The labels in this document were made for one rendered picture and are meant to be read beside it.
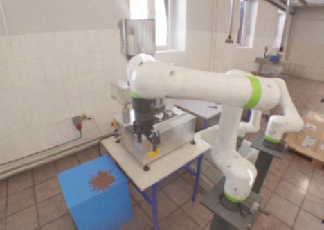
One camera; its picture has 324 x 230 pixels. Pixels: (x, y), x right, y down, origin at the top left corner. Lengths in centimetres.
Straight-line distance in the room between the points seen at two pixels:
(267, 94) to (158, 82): 37
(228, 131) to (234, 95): 35
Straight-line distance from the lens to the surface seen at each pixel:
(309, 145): 334
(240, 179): 84
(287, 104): 162
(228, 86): 52
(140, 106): 58
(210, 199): 101
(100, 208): 161
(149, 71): 42
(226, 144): 89
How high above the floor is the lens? 171
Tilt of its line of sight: 24 degrees down
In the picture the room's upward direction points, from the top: straight up
